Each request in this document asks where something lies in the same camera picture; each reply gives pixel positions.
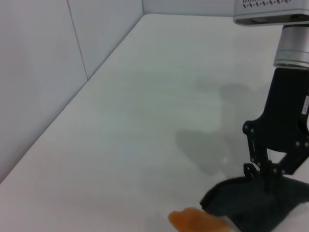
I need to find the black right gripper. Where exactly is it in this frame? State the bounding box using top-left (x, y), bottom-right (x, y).
top-left (242, 67), bottom-right (309, 192)

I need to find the brown water stain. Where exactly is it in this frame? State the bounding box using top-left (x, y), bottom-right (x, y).
top-left (168, 207), bottom-right (232, 232)

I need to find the dark blue rag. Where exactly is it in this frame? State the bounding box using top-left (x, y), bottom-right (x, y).
top-left (199, 163), bottom-right (309, 232)

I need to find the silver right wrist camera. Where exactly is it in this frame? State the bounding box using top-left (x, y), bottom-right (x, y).
top-left (233, 0), bottom-right (309, 26)

